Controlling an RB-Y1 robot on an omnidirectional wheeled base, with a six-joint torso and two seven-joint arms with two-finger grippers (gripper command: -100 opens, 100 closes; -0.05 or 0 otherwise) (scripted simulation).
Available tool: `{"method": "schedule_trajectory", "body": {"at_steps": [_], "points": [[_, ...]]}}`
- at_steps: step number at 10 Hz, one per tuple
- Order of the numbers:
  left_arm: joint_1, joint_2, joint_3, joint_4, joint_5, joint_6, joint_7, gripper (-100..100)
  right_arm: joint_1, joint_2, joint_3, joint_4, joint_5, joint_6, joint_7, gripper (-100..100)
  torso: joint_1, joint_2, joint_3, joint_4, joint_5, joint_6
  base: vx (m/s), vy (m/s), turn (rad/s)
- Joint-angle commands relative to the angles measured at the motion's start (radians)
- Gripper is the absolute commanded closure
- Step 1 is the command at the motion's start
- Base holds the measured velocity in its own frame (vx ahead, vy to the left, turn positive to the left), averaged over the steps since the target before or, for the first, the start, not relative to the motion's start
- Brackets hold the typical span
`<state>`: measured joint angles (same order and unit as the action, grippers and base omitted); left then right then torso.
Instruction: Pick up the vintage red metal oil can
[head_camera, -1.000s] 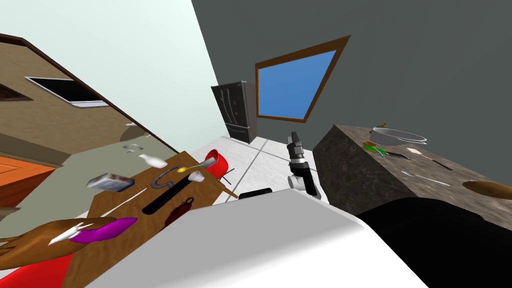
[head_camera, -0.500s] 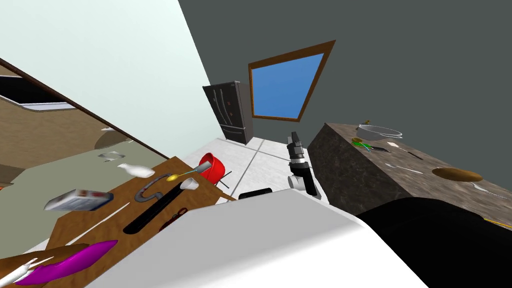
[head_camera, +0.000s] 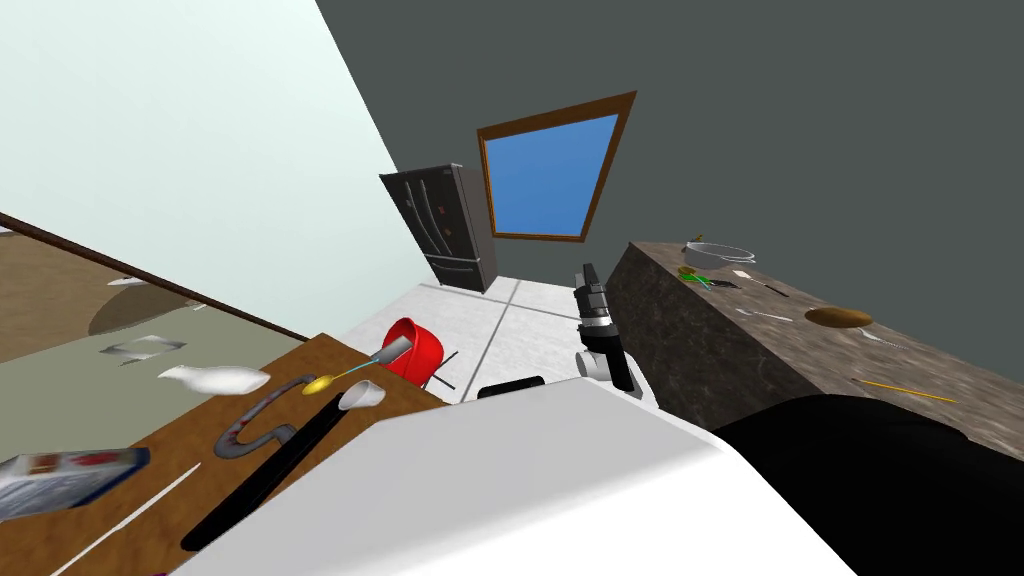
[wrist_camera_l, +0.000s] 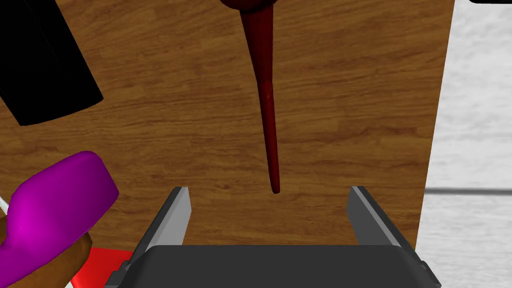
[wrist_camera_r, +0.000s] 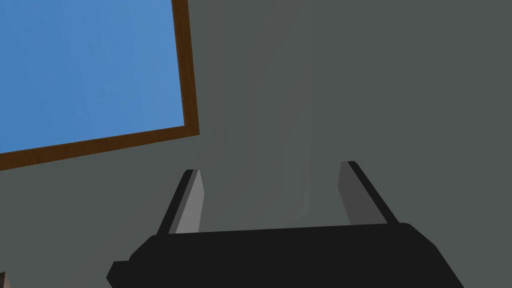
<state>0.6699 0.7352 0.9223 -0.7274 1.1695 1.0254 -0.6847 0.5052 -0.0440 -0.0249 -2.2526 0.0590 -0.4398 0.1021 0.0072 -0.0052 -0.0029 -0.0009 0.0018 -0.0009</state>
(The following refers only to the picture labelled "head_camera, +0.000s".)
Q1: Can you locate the white vase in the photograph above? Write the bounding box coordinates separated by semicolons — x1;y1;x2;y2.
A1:
157;364;272;397

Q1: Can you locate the window with brown frame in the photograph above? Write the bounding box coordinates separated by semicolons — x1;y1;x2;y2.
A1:
476;90;639;244

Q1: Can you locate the thin yellow stick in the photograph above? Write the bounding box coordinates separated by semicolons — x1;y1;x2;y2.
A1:
849;377;959;405

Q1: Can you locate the dark grey fridge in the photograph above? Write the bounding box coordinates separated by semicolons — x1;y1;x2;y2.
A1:
379;163;499;295

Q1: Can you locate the silver spoon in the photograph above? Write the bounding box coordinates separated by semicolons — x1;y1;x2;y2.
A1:
859;327;910;352

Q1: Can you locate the red bin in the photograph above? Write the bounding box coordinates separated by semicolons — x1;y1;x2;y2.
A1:
382;317;446;389

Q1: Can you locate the grey hook with red marks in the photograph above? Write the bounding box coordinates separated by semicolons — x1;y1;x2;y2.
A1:
213;373;319;460

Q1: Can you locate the grey pot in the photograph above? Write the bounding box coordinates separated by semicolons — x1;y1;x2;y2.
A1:
683;241;757;272

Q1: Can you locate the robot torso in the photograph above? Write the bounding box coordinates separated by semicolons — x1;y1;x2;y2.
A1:
171;374;859;576

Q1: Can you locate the brown wooden table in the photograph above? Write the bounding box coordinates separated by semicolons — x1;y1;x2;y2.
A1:
0;331;449;576

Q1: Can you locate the dark stone counter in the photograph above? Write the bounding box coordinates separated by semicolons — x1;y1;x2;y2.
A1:
603;241;1024;464

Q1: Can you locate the yellow spoon with teal handle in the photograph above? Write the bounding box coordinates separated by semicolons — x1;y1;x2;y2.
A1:
301;359;385;397

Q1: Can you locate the white spatula with black handle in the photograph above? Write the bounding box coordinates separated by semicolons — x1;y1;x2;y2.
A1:
731;269;790;299

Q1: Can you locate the thin white stick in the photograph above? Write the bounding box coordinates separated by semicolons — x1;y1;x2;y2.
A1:
49;462;203;576

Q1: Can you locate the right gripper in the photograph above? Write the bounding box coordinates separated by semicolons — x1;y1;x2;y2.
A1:
572;262;612;326

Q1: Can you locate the white blue red box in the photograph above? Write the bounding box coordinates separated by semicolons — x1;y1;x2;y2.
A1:
0;447;152;523

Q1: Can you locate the brown bowl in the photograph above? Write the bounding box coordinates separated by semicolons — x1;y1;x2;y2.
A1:
803;306;875;331

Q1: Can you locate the black ladle with white cup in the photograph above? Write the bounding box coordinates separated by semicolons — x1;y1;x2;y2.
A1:
179;380;387;553

